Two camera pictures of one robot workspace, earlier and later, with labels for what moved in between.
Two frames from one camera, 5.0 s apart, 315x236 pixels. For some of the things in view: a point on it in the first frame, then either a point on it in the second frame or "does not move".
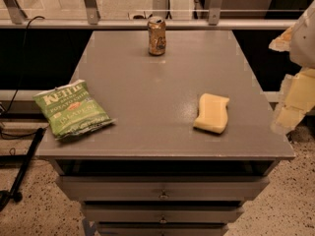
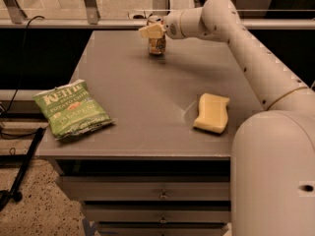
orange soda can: [157, 26] does not move
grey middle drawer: [163, 212] does not move
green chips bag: [71, 110] does not move
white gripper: [304, 44] to [172, 26]
